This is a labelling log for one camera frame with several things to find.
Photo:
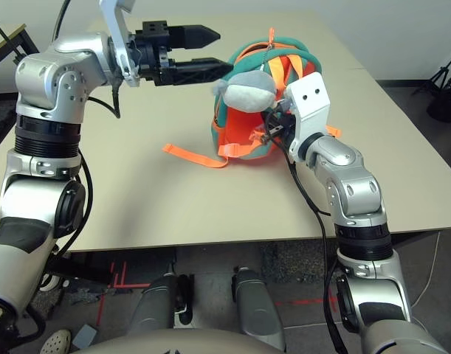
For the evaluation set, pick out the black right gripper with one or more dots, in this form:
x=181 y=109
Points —
x=286 y=129

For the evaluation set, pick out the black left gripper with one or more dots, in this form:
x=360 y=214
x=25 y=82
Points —
x=151 y=48

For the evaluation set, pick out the orange and teal backpack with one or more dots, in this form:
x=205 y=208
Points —
x=240 y=125

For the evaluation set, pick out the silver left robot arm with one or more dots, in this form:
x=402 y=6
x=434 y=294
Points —
x=55 y=73

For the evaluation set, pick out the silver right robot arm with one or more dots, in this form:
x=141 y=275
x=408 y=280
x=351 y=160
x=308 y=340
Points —
x=354 y=188

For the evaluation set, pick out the black framed side table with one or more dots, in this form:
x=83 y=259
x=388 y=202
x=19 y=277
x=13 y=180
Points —
x=30 y=41

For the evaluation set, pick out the black equipment bag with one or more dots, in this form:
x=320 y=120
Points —
x=444 y=107

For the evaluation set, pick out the red tape cross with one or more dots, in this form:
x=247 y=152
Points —
x=302 y=302

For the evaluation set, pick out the grey right robot leg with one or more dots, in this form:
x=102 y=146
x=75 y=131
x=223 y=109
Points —
x=258 y=306

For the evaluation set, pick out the grey robot leg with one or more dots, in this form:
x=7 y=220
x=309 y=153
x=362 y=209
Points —
x=155 y=306
x=258 y=306

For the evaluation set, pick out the black pole with clamp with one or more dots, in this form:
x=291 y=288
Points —
x=18 y=54

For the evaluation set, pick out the red tape corner marks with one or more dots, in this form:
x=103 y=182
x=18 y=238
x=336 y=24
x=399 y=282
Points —
x=129 y=285

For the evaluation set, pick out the grey left robot leg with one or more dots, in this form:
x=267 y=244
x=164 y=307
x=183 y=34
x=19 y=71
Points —
x=155 y=306

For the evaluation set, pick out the beige robot torso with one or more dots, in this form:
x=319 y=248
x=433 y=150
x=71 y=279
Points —
x=173 y=343

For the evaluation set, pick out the grey floor pedal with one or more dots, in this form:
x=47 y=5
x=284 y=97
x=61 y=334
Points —
x=85 y=335

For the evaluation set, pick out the white perforated clog shoe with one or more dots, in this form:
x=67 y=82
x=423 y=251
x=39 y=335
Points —
x=57 y=341

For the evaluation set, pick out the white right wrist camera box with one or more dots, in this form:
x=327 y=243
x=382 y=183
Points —
x=310 y=99

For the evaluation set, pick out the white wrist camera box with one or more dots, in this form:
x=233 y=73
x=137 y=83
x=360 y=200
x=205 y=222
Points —
x=118 y=37
x=310 y=99

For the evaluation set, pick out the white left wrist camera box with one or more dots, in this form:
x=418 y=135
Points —
x=118 y=37

